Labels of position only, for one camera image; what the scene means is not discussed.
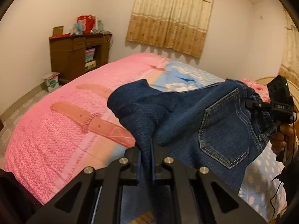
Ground dark blue denim jeans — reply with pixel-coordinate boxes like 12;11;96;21
107;79;276;192

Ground person's right hand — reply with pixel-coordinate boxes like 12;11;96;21
270;124;298;158

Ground cream round wooden headboard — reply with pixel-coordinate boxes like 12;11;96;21
256;75;298;124

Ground pink floral pillow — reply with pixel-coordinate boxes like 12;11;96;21
240;78;271;103

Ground pink and blue bedspread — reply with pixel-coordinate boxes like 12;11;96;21
3;52;288;222

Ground white green cardboard box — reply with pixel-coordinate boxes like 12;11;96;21
43;72;60;93

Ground beige patterned window curtain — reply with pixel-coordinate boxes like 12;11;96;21
126;0;214;58

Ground dark brown wooden cabinet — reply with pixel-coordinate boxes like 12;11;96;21
49;33;112;85

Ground red items on cabinet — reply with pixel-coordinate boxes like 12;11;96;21
52;15;112;37

